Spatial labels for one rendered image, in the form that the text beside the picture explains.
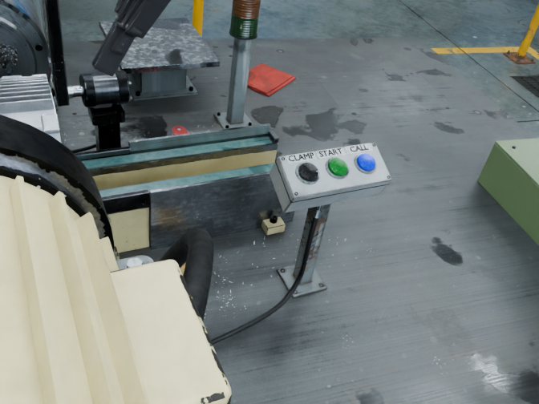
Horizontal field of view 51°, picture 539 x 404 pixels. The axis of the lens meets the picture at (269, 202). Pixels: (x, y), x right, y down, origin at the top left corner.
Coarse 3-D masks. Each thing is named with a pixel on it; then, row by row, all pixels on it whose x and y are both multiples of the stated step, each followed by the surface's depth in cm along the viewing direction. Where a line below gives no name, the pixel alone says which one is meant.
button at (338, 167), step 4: (332, 160) 83; (336, 160) 83; (340, 160) 83; (328, 164) 83; (332, 164) 82; (336, 164) 83; (340, 164) 83; (344, 164) 83; (332, 168) 82; (336, 168) 82; (340, 168) 83; (344, 168) 83; (332, 172) 82; (336, 172) 82; (340, 172) 82; (344, 172) 83
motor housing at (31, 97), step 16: (0, 80) 83; (16, 80) 83; (32, 80) 83; (0, 96) 79; (16, 96) 80; (32, 96) 80; (48, 96) 81; (0, 112) 79; (16, 112) 80; (32, 112) 81; (48, 112) 82
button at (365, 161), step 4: (360, 156) 85; (364, 156) 85; (368, 156) 85; (372, 156) 86; (360, 160) 84; (364, 160) 85; (368, 160) 85; (372, 160) 85; (360, 164) 84; (364, 164) 84; (368, 164) 84; (372, 164) 85; (364, 168) 84; (368, 168) 84; (372, 168) 84
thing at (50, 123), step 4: (44, 116) 79; (48, 116) 80; (52, 116) 80; (56, 116) 80; (44, 120) 79; (48, 120) 79; (52, 120) 80; (56, 120) 80; (44, 124) 79; (48, 124) 79; (52, 124) 80; (56, 124) 80; (44, 128) 79; (48, 128) 79; (52, 128) 80; (56, 128) 80; (48, 132) 80; (52, 132) 81; (56, 132) 81
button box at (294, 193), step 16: (368, 144) 87; (288, 160) 81; (304, 160) 82; (320, 160) 83; (352, 160) 85; (272, 176) 84; (288, 176) 80; (320, 176) 82; (336, 176) 82; (352, 176) 84; (368, 176) 84; (384, 176) 85; (288, 192) 80; (304, 192) 80; (320, 192) 81; (336, 192) 82; (352, 192) 85; (368, 192) 87; (288, 208) 82; (304, 208) 84
